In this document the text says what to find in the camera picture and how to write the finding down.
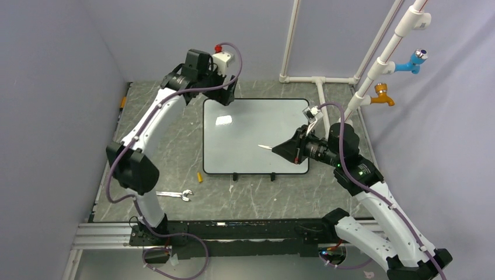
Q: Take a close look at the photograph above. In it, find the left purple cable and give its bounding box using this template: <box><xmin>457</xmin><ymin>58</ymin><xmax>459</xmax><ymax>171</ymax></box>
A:
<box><xmin>105</xmin><ymin>42</ymin><xmax>243</xmax><ymax>280</ymax></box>

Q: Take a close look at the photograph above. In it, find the silver open-end wrench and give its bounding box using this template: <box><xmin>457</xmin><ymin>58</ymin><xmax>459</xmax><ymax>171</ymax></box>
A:
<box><xmin>156</xmin><ymin>190</ymin><xmax>194</xmax><ymax>202</ymax></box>

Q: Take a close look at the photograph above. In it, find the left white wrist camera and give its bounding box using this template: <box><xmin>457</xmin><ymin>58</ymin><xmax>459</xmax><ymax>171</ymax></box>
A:
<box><xmin>212</xmin><ymin>44</ymin><xmax>235</xmax><ymax>76</ymax></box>

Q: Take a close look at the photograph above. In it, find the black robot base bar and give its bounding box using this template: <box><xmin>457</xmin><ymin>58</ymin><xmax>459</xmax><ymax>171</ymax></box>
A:
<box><xmin>128</xmin><ymin>218</ymin><xmax>340</xmax><ymax>260</ymax></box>

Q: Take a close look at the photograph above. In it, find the purple cable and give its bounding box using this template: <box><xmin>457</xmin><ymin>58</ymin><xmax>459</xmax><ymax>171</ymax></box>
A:
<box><xmin>317</xmin><ymin>101</ymin><xmax>449</xmax><ymax>280</ymax></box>
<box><xmin>105</xmin><ymin>42</ymin><xmax>243</xmax><ymax>280</ymax></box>

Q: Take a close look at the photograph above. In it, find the white pvc pipe frame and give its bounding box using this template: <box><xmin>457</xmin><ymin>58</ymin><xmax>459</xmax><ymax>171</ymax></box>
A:
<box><xmin>279</xmin><ymin>0</ymin><xmax>432</xmax><ymax>136</ymax></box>

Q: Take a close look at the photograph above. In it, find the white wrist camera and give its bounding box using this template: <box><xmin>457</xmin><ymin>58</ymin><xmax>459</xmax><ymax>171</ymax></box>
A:
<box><xmin>302</xmin><ymin>106</ymin><xmax>323</xmax><ymax>136</ymax></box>
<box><xmin>212</xmin><ymin>44</ymin><xmax>235</xmax><ymax>76</ymax></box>

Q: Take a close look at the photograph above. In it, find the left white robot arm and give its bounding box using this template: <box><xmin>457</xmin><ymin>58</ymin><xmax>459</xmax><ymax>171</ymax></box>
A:
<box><xmin>105</xmin><ymin>44</ymin><xmax>240</xmax><ymax>245</ymax></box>

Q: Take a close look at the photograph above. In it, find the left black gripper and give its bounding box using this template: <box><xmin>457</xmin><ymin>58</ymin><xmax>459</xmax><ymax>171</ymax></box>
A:
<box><xmin>198</xmin><ymin>64</ymin><xmax>238</xmax><ymax>106</ymax></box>

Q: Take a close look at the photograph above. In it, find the white marker pen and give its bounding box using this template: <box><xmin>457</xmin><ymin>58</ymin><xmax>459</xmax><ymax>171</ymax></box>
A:
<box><xmin>258</xmin><ymin>144</ymin><xmax>272</xmax><ymax>150</ymax></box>

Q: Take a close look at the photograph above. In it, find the orange brass faucet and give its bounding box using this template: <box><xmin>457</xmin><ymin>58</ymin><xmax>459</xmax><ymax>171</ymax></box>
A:
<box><xmin>370</xmin><ymin>83</ymin><xmax>395</xmax><ymax>107</ymax></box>

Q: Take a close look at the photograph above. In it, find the blue faucet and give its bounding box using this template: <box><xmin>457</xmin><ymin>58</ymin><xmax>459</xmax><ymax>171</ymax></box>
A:
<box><xmin>394</xmin><ymin>49</ymin><xmax>428</xmax><ymax>74</ymax></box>

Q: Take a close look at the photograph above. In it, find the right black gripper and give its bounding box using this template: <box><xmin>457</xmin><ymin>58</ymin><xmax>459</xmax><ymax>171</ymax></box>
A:
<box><xmin>273</xmin><ymin>124</ymin><xmax>342</xmax><ymax>167</ymax></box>

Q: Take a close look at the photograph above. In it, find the white whiteboard black frame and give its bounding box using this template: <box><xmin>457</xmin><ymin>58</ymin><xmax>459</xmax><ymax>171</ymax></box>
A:
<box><xmin>203</xmin><ymin>99</ymin><xmax>309</xmax><ymax>174</ymax></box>

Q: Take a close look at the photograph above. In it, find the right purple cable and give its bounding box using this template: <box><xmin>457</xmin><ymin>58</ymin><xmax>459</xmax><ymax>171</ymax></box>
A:
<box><xmin>317</xmin><ymin>101</ymin><xmax>449</xmax><ymax>280</ymax></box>

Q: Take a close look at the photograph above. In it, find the orange-tipped tool at edge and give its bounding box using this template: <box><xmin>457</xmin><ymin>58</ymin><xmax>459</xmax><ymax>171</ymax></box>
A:
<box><xmin>118</xmin><ymin>82</ymin><xmax>132</xmax><ymax>118</ymax></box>

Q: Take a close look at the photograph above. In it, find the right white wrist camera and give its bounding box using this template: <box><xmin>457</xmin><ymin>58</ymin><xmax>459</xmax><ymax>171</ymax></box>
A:
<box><xmin>302</xmin><ymin>106</ymin><xmax>323</xmax><ymax>136</ymax></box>

